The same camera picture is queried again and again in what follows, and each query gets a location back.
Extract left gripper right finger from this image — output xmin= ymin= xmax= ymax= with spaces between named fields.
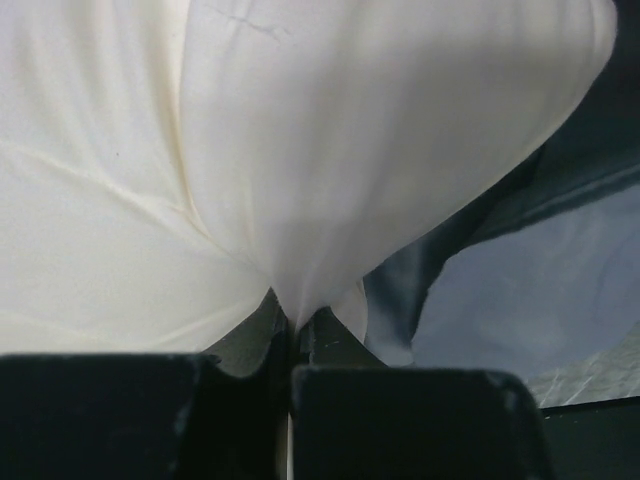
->
xmin=291 ymin=308 xmax=550 ymax=479

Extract grey pillowcase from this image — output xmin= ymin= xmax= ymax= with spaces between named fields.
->
xmin=365 ymin=1 xmax=639 ymax=407

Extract cream bear-print pillow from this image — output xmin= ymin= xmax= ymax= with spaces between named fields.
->
xmin=1 ymin=1 xmax=617 ymax=353

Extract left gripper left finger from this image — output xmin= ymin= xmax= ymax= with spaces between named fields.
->
xmin=1 ymin=293 xmax=287 ymax=479

